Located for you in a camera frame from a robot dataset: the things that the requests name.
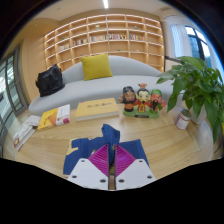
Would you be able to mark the ceiling strip light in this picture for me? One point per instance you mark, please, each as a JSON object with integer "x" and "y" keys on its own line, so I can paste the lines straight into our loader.
{"x": 105, "y": 4}

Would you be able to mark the yellow cushion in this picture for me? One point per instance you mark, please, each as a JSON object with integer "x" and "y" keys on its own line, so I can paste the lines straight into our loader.
{"x": 96, "y": 66}

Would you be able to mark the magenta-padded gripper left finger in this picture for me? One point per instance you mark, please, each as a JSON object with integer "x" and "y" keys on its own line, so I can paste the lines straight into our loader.
{"x": 87, "y": 173}

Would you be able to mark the black bag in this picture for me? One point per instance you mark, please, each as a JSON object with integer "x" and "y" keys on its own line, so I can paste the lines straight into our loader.
{"x": 50, "y": 81}

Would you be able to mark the yellow and white book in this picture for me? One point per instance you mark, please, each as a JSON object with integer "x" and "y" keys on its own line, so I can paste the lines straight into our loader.
{"x": 53, "y": 117}

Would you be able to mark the potted green plant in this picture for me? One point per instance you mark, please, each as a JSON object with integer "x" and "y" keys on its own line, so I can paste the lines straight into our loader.
{"x": 196, "y": 83}

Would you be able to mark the window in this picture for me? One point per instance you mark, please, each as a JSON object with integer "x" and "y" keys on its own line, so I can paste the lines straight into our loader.
{"x": 201, "y": 43}

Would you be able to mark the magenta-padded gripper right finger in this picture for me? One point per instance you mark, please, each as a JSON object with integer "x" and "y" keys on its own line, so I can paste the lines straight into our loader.
{"x": 136, "y": 173}

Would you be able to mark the red and white book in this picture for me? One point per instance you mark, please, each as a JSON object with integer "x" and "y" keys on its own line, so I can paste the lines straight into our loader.
{"x": 22, "y": 133}

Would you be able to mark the white curtain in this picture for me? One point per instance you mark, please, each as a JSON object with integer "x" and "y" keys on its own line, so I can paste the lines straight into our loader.
{"x": 181, "y": 40}

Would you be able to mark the blue printed towel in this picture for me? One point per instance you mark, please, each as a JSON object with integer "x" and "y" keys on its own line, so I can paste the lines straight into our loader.
{"x": 110, "y": 135}

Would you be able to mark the plain yellow book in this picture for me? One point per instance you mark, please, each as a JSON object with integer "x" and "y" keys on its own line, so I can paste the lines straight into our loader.
{"x": 96, "y": 108}

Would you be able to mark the wooden shelf unit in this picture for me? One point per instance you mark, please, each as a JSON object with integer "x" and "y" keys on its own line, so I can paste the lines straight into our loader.
{"x": 106, "y": 36}

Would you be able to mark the grey sofa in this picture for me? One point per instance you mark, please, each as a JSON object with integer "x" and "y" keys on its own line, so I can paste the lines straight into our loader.
{"x": 100, "y": 88}

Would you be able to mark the glass door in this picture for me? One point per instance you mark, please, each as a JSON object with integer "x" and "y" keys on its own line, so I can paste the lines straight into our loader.
{"x": 11, "y": 93}

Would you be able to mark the colourful three-figure figurine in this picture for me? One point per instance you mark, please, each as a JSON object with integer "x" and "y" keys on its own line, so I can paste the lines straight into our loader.
{"x": 143, "y": 100}

